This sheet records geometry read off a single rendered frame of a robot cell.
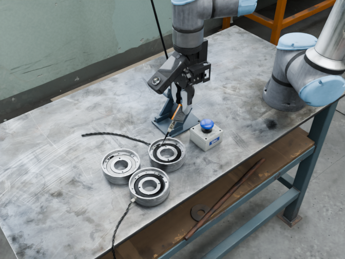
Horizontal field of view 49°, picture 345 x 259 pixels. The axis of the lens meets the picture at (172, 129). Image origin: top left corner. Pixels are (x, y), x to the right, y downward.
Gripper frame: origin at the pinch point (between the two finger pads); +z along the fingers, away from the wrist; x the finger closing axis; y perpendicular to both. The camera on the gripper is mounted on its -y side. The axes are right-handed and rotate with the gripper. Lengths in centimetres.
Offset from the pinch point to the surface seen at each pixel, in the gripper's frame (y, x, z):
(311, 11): 205, 101, 67
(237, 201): 15.1, -13.1, 40.0
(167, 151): -6.1, -2.0, 11.5
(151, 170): -14.7, -6.6, 10.0
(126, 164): -18.3, 0.8, 11.7
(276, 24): 164, 101, 66
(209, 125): 6.4, -5.4, 5.8
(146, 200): -21.3, -14.3, 9.7
